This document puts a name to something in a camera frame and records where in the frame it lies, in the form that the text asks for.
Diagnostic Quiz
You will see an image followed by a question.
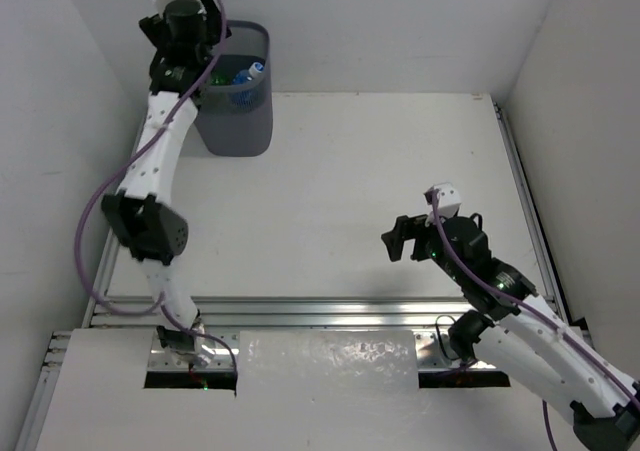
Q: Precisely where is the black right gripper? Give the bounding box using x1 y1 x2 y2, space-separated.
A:
382 207 466 284

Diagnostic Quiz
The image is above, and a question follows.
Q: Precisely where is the clear bottle dark blue label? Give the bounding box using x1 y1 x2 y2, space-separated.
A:
230 61 264 107

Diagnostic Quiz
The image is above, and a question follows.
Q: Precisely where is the green plastic bottle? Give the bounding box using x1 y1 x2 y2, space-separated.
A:
209 71 232 86

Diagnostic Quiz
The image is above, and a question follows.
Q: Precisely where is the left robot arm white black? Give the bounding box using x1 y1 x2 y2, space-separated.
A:
101 0 230 370

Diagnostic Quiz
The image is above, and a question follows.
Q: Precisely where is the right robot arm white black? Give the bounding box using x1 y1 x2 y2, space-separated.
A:
381 213 639 450

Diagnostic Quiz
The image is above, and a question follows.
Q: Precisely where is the grey mesh waste bin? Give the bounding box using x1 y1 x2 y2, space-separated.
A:
195 20 273 157

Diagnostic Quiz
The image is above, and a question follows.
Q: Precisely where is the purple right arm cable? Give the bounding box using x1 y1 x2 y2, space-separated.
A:
423 190 640 451

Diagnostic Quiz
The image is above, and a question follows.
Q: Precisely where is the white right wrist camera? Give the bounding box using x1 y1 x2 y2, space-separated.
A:
425 182 462 219

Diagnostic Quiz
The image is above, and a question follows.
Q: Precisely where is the aluminium right side rail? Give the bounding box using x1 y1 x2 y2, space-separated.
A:
493 101 591 340

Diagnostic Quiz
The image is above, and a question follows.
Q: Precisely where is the aluminium rail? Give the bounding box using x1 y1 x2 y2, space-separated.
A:
14 100 161 451
89 295 521 328
493 101 591 340

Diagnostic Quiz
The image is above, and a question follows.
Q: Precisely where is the aluminium front rail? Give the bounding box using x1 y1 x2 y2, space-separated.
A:
89 295 521 328

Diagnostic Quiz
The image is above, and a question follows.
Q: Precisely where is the aluminium left side rail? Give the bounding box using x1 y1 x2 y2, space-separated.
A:
14 100 161 451

